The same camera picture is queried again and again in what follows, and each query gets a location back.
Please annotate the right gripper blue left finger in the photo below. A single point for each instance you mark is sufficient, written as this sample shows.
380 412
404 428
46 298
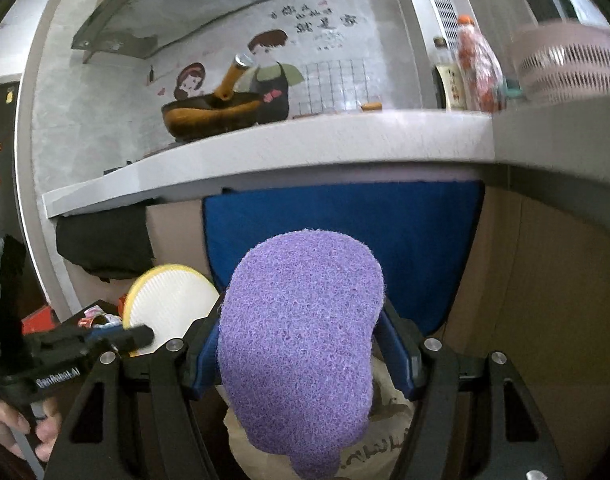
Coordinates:
201 370

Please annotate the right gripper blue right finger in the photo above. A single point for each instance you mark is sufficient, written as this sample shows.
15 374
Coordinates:
400 341

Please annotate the colourful snack wrapper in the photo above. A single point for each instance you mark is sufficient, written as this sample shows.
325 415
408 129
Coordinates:
95 318

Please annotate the purple sponge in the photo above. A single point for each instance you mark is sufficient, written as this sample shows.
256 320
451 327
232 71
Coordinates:
295 343

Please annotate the white kitchen counter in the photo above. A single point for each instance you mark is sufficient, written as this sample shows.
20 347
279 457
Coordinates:
569 138

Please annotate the person's left hand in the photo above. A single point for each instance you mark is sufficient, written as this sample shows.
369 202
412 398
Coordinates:
47 430

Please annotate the red floor mat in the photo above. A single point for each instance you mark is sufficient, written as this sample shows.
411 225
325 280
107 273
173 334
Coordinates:
40 321

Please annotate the yellow white round lid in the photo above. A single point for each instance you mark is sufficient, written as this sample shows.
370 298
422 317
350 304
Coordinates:
168 299

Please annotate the blue towel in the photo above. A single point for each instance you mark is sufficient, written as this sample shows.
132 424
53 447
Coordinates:
421 233

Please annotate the black cloth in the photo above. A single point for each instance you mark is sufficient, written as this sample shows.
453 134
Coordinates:
110 245

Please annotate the clear oil bottle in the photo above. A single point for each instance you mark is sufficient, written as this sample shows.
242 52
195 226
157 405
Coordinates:
450 91

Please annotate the orange capped bottle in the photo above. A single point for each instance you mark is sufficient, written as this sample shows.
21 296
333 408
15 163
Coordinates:
480 69

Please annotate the pink dish rack basket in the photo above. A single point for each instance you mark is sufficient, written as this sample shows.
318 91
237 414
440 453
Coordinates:
562 61

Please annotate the range hood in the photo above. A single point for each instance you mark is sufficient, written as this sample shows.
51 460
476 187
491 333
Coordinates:
140 28

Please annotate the brown wok with handle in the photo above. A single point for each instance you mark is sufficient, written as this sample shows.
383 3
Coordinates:
216 113

